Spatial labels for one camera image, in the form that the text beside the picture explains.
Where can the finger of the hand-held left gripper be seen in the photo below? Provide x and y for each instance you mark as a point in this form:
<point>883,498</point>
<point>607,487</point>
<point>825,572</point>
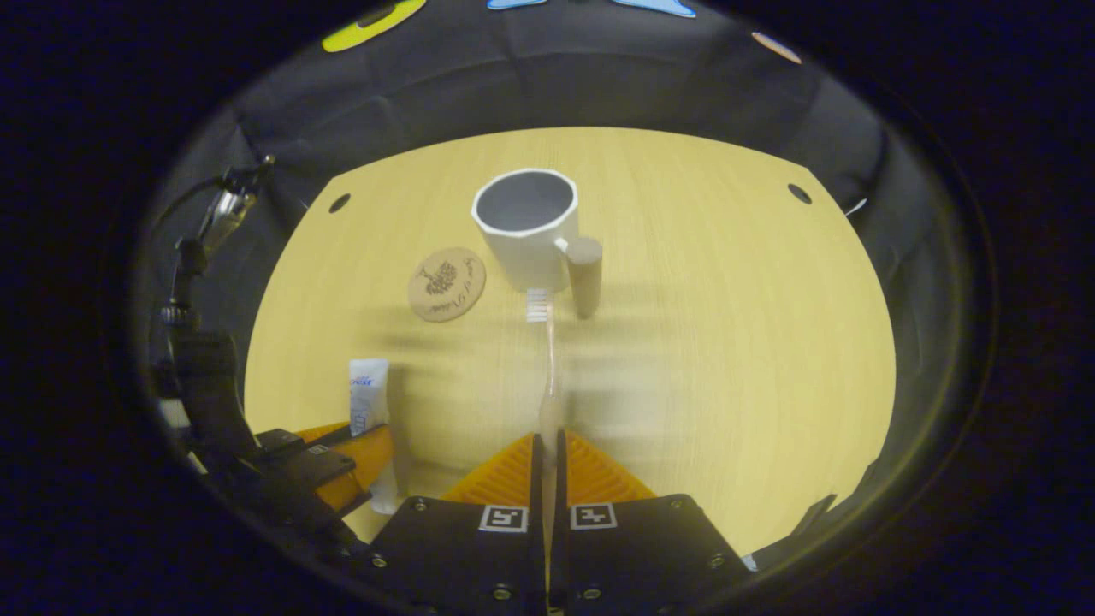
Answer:
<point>321,466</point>
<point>278,442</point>

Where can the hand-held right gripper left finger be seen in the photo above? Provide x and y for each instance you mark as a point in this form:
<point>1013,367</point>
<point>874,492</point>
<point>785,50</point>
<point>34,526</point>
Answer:
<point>537,496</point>

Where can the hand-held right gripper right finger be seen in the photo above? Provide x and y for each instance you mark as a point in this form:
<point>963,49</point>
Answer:
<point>560,488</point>

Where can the beige toothbrush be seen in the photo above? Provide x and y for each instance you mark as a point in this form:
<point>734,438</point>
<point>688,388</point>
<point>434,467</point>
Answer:
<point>551,402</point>

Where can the white toothpaste tube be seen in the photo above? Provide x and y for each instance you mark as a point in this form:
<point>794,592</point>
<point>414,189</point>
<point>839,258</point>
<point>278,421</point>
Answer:
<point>368,393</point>

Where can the round cork coaster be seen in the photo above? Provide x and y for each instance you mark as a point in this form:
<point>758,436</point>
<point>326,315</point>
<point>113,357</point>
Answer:
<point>445,287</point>

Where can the light wooden desktop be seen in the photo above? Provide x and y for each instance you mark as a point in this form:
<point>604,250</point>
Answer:
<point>727,342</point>

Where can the black clamp stand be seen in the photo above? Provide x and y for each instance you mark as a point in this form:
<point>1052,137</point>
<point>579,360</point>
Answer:
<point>182,274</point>

